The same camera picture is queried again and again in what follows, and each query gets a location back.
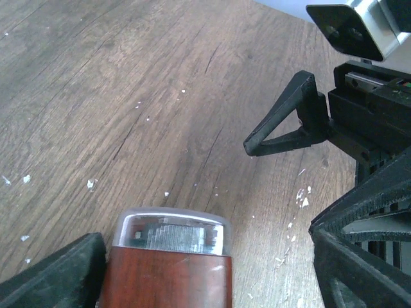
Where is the clear plastic metronome cover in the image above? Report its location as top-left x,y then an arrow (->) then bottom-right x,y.
112,207 -> 232,256

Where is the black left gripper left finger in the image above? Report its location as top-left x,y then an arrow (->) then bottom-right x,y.
1,232 -> 106,307

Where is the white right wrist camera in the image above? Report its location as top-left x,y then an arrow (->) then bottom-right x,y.
306,1 -> 410,73

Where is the red-brown wooden metronome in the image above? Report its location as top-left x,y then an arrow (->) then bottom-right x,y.
99,246 -> 232,308

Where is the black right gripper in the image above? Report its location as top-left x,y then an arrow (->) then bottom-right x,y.
243,60 -> 411,244

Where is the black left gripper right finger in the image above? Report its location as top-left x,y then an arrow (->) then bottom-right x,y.
310,227 -> 410,307

